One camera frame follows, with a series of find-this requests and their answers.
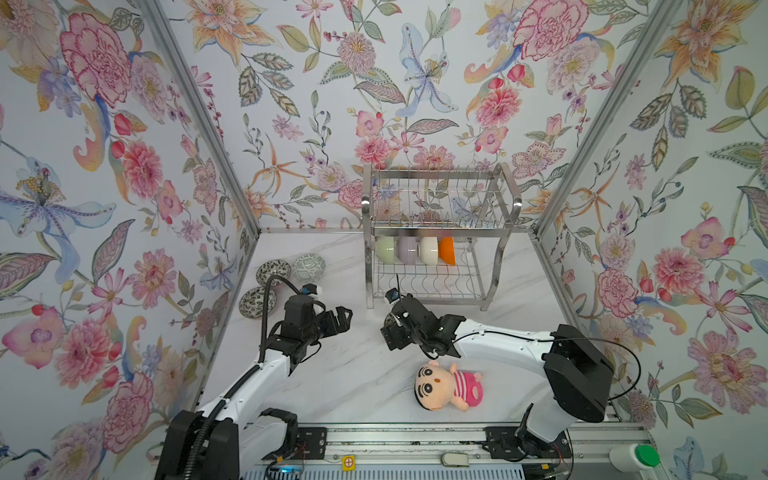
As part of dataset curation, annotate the pale green patterned bowl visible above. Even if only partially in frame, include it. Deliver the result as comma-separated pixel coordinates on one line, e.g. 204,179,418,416
292,253,326,283

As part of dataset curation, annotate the dark patterned bowl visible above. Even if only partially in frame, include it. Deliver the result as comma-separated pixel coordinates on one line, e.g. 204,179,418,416
255,259,292,286
238,286,277,320

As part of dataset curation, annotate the dark patterned bowl back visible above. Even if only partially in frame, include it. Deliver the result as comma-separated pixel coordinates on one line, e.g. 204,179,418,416
255,259,292,286

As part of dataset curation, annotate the light green bowl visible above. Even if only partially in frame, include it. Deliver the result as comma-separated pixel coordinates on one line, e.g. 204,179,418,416
375,236,398,265

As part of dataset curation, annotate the cream bowl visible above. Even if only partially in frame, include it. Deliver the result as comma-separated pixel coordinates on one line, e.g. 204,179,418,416
418,237,439,266

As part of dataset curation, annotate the white bowl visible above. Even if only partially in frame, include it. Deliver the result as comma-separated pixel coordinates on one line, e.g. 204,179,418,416
438,237,456,265

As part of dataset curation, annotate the lilac purple bowl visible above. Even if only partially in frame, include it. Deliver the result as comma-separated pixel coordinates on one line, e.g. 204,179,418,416
397,236,419,265

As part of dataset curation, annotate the steel two-tier dish rack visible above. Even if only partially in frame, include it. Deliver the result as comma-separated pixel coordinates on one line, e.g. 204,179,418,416
361,164,523,311

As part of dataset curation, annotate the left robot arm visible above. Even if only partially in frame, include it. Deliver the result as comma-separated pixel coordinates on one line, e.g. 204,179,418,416
155,293,353,479

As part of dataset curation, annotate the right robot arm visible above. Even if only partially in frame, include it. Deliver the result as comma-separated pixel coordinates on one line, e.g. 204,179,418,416
381,289,614,460

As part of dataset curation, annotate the cartoon boy plush doll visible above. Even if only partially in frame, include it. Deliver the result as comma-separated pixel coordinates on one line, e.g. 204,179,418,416
414,360,484,412

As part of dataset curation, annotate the green emergency button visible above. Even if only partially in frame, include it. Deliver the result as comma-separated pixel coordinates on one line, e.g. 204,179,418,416
609,443,661,473

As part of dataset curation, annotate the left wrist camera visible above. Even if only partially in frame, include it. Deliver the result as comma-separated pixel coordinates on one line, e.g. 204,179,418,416
300,283,322,296

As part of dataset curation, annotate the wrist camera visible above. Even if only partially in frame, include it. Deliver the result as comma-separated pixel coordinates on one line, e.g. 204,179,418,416
300,283,322,296
385,287,402,304

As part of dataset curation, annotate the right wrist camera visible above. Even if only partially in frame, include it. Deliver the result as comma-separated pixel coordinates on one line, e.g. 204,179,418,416
385,287,402,304

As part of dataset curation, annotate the black corrugated cable conduit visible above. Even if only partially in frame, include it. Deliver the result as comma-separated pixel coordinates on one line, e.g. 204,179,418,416
179,274,301,480

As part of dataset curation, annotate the grey clip on rail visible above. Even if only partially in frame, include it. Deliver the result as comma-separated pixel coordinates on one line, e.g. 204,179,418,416
440,452,470,468

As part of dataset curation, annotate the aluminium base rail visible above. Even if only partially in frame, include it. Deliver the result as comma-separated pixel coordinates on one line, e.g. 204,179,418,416
295,418,654,464

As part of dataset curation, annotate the yellow sticker on rail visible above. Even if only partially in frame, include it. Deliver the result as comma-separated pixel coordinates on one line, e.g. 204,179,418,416
341,455,356,472

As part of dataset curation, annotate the left aluminium corner post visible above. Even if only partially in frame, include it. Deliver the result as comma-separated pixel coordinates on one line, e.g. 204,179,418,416
137,0,261,238

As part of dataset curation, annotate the aluminium corner post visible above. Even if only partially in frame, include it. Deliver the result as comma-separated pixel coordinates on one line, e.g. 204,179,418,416
531,1,679,240
137,0,261,238

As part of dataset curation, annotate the right aluminium corner post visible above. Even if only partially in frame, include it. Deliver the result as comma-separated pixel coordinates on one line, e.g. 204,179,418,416
531,1,679,240

